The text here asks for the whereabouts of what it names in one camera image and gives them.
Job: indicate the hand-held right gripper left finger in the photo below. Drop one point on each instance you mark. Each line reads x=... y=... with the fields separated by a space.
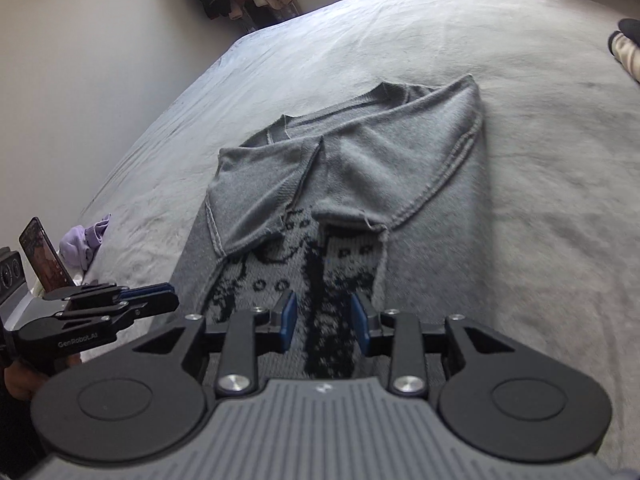
x=289 y=322

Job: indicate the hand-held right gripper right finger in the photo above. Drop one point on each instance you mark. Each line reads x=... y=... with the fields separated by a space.
x=360 y=327

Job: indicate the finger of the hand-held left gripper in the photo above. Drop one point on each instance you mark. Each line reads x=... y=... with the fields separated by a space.
x=140 y=306
x=100 y=294

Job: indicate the grey knit sweater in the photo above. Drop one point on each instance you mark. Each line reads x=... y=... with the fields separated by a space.
x=375 y=160

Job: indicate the person's left hand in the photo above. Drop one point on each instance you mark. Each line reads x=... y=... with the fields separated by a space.
x=22 y=382

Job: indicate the purple cloth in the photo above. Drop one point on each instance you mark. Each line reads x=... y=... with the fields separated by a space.
x=82 y=245

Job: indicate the smartphone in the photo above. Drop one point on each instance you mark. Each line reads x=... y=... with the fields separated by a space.
x=45 y=255

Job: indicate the folded cream garment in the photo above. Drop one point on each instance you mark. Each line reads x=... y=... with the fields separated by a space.
x=627 y=57

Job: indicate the folded black garment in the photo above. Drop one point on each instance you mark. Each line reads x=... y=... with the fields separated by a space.
x=631 y=30

